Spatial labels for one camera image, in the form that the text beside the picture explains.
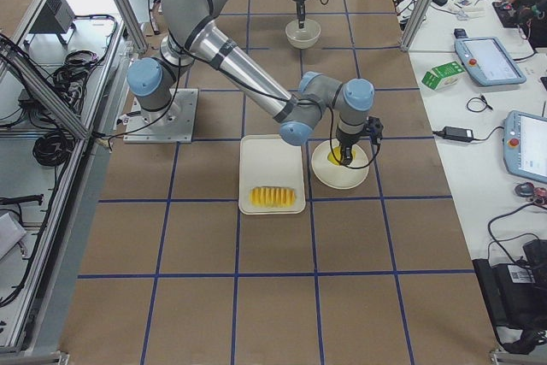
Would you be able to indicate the white ceramic bowl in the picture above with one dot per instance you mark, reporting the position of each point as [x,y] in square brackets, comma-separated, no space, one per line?
[305,37]

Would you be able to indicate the blue teach pendant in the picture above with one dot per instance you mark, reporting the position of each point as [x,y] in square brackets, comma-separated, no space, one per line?
[487,61]
[524,145]

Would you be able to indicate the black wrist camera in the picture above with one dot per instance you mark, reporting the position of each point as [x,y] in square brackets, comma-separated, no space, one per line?
[375,130]

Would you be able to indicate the grey electronics box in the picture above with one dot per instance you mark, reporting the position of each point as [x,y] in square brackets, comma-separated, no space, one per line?
[56,17]

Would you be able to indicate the black equipment case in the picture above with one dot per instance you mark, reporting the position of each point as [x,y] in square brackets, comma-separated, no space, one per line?
[515,296]

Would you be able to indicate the left aluminium frame rail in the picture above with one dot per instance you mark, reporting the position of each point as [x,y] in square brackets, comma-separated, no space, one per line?
[38,87]

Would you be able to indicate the sliced yellow mango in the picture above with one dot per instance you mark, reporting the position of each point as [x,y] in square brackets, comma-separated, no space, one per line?
[272,197]

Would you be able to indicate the yellow lemon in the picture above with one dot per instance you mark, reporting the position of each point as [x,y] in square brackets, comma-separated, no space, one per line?
[334,156]

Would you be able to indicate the black power adapter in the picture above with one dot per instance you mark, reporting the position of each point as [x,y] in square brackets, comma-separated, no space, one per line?
[458,134]

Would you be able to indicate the white round plate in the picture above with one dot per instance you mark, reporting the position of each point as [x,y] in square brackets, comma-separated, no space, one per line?
[339,177]

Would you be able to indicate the white rectangular tray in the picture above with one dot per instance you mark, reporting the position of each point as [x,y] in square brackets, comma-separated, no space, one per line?
[267,160]

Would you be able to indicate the upper blue teach pendant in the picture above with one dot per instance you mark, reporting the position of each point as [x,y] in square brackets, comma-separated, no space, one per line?
[487,61]

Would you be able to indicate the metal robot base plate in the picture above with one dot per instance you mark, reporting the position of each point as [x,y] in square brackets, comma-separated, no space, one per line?
[171,125]

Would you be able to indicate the lower blue teach pendant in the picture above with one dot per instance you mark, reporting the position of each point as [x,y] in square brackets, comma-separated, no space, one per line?
[524,145]

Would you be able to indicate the green white carton box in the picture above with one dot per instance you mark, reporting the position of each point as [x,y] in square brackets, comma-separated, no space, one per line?
[443,75]

